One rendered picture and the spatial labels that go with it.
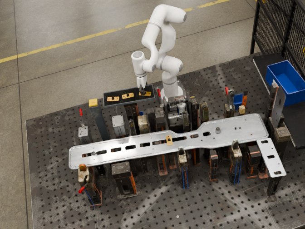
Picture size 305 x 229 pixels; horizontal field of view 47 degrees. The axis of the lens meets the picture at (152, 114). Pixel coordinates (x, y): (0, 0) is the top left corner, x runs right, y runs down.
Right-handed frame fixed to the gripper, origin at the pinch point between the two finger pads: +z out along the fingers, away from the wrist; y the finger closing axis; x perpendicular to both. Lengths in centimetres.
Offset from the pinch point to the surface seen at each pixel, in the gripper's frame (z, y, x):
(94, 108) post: 8.3, 14.3, -34.7
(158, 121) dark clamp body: 17.3, 14.2, 11.0
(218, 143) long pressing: 21, 26, 54
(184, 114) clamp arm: 12.2, 10.6, 29.9
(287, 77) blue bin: 17, -37, 101
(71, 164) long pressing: 21, 54, -42
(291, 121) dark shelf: 18, 5, 102
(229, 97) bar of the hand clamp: 5, -2, 60
